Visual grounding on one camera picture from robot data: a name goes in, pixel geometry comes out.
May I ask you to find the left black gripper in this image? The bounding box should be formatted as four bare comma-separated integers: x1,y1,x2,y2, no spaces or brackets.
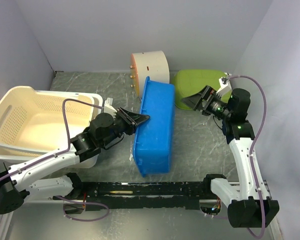
100,106,150,147

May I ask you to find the blue plastic tub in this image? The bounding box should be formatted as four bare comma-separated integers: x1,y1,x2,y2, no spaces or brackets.
132,77,175,177

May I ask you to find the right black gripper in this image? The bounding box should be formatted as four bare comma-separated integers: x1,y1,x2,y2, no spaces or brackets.
180,84,232,120

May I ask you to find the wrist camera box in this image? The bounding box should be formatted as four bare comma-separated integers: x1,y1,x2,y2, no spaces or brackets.
216,77,232,98
103,97,117,118

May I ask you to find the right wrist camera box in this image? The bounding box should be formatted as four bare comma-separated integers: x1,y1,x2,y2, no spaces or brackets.
216,77,232,98

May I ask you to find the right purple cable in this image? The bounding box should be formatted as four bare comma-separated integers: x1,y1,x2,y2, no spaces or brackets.
207,74,268,238

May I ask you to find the green plastic tub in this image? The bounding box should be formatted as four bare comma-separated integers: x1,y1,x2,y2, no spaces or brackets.
170,69,226,110

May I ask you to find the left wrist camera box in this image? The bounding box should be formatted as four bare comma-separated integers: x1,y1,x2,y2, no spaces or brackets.
103,97,117,118

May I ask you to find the aluminium frame rail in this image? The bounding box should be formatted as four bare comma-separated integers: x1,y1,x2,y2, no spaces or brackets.
0,183,282,240

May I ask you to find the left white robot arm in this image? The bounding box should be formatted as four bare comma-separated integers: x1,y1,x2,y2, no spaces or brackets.
0,107,150,215

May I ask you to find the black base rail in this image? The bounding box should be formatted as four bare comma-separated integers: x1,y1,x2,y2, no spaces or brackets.
64,181,221,215

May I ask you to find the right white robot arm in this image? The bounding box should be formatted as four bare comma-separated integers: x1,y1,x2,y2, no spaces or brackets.
181,85,280,228

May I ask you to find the beige cylindrical device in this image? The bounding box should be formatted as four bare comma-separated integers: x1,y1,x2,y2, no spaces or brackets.
130,50,170,98

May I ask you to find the white plastic basket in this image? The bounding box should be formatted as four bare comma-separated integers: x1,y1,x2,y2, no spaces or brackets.
0,91,103,169

